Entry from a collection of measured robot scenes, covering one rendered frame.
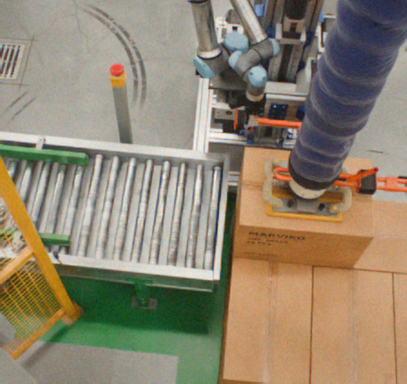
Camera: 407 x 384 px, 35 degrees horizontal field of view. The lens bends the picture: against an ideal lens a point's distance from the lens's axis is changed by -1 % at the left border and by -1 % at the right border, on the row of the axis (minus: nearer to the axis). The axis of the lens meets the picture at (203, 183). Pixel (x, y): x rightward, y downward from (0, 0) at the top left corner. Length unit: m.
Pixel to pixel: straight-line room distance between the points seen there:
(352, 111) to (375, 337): 1.34
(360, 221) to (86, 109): 2.09
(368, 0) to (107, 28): 3.07
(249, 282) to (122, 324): 0.85
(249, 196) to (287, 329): 0.67
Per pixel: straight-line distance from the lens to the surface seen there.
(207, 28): 2.81
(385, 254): 3.37
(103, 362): 3.63
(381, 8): 1.85
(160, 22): 4.72
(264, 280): 3.18
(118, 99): 3.31
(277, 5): 3.00
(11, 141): 3.55
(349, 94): 2.15
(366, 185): 2.86
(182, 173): 3.39
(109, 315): 3.69
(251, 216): 2.86
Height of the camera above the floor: 3.53
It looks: 62 degrees down
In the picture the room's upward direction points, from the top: 5 degrees clockwise
